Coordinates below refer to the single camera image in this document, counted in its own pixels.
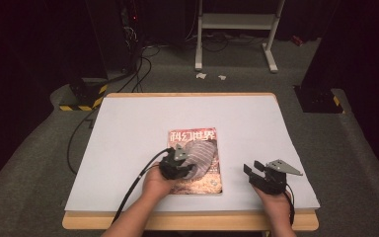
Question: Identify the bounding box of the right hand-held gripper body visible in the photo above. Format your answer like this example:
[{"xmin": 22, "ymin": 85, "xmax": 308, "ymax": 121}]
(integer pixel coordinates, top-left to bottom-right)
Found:
[{"xmin": 248, "ymin": 159, "xmax": 304, "ymax": 196}]

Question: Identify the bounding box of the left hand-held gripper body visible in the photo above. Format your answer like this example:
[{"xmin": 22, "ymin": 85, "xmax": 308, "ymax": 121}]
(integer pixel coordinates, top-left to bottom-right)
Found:
[{"xmin": 158, "ymin": 143, "xmax": 195, "ymax": 181}]

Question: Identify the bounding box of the illustrated magazine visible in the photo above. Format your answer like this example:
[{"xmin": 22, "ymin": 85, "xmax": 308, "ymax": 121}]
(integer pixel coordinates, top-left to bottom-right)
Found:
[{"xmin": 167, "ymin": 126, "xmax": 224, "ymax": 196}]

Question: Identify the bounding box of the person's right hand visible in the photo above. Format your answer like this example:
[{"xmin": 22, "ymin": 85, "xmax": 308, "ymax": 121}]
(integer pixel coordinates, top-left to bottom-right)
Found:
[{"xmin": 252, "ymin": 185, "xmax": 293, "ymax": 219}]

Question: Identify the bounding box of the person's left hand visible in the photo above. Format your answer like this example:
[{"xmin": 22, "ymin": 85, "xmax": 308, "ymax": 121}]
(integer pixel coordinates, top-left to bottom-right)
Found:
[{"xmin": 141, "ymin": 161, "xmax": 180, "ymax": 202}]

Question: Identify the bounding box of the wooden table with white top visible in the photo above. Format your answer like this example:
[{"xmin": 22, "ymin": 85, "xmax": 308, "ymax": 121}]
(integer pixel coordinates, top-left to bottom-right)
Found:
[{"xmin": 61, "ymin": 92, "xmax": 320, "ymax": 231}]

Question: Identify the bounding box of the black yellow striped stand base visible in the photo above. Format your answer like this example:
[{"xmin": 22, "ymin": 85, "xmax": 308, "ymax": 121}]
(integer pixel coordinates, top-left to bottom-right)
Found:
[
  {"xmin": 58, "ymin": 77, "xmax": 109, "ymax": 113},
  {"xmin": 293, "ymin": 85, "xmax": 346, "ymax": 115}
]

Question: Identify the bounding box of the small red object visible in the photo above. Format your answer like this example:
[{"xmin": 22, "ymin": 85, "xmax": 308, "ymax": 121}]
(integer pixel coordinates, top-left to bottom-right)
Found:
[{"xmin": 290, "ymin": 34, "xmax": 305, "ymax": 46}]

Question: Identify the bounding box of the black equipment rack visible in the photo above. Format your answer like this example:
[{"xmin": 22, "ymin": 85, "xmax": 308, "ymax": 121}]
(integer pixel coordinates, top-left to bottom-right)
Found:
[{"xmin": 117, "ymin": 0, "xmax": 146, "ymax": 74}]

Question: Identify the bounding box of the white metal stand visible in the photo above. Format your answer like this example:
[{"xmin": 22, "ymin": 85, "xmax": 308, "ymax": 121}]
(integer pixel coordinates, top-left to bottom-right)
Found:
[{"xmin": 194, "ymin": 0, "xmax": 286, "ymax": 74}]

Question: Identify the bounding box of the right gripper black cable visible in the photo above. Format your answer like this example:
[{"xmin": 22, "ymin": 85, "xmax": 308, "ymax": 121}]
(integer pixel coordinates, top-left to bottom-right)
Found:
[{"xmin": 283, "ymin": 183, "xmax": 296, "ymax": 227}]

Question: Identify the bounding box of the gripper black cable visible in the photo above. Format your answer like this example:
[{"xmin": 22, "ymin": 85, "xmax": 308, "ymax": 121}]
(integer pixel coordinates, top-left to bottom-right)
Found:
[
  {"xmin": 283, "ymin": 183, "xmax": 296, "ymax": 227},
  {"xmin": 112, "ymin": 147, "xmax": 175, "ymax": 226}
]

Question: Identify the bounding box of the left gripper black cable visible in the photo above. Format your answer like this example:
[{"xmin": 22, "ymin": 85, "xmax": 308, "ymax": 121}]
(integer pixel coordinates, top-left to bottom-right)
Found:
[{"xmin": 112, "ymin": 147, "xmax": 175, "ymax": 226}]

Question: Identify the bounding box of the bundle of black floor cables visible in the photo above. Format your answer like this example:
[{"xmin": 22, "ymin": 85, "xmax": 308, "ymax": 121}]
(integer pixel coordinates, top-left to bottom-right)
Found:
[{"xmin": 116, "ymin": 43, "xmax": 162, "ymax": 94}]

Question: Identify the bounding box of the black floor cable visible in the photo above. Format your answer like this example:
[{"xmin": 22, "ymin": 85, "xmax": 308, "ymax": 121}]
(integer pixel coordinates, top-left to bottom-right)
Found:
[{"xmin": 66, "ymin": 110, "xmax": 97, "ymax": 176}]

